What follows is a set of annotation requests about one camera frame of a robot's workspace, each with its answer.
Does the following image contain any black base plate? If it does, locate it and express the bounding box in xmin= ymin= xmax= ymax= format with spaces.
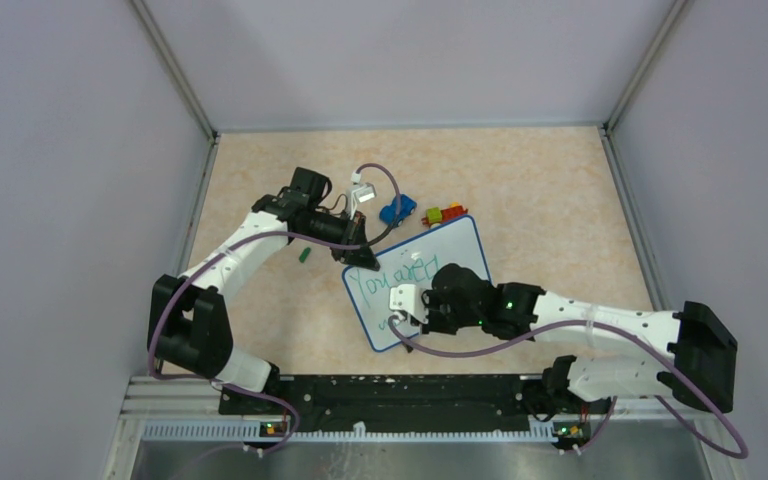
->
xmin=218 ymin=374 xmax=614 ymax=417

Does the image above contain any purple cable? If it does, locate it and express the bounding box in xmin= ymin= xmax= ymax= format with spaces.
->
xmin=387 ymin=316 xmax=750 ymax=460
xmin=147 ymin=162 xmax=402 ymax=458

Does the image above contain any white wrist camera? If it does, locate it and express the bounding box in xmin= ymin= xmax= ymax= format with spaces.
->
xmin=388 ymin=283 xmax=429 ymax=326
xmin=346 ymin=171 xmax=376 ymax=217

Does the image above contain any blue toy car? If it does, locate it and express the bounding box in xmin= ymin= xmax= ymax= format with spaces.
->
xmin=378 ymin=194 xmax=417 ymax=228

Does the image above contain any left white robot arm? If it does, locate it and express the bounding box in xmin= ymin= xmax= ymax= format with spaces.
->
xmin=147 ymin=167 xmax=380 ymax=414

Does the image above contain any green marker cap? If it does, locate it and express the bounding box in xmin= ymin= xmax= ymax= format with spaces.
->
xmin=298 ymin=247 xmax=312 ymax=264

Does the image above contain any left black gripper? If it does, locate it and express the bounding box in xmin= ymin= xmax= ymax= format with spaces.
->
xmin=300 ymin=208 xmax=380 ymax=271

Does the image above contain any red yellow toy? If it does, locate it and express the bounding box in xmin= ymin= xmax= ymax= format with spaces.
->
xmin=421 ymin=203 xmax=469 ymax=228

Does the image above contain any blue-framed whiteboard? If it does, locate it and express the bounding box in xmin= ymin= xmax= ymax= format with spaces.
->
xmin=342 ymin=215 xmax=491 ymax=353

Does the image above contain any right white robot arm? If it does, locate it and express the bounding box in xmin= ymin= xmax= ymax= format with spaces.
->
xmin=393 ymin=263 xmax=738 ymax=413

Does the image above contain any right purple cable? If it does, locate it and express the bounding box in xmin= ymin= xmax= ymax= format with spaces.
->
xmin=387 ymin=316 xmax=750 ymax=460

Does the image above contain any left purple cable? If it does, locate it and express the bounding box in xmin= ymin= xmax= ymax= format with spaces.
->
xmin=147 ymin=162 xmax=402 ymax=458

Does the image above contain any aluminium frame rail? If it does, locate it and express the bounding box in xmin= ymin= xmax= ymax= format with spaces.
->
xmin=104 ymin=377 xmax=731 ymax=479

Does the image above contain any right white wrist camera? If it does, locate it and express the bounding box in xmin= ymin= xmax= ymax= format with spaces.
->
xmin=388 ymin=283 xmax=429 ymax=326

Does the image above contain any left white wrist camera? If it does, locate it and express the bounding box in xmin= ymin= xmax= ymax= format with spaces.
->
xmin=346 ymin=171 xmax=376 ymax=217

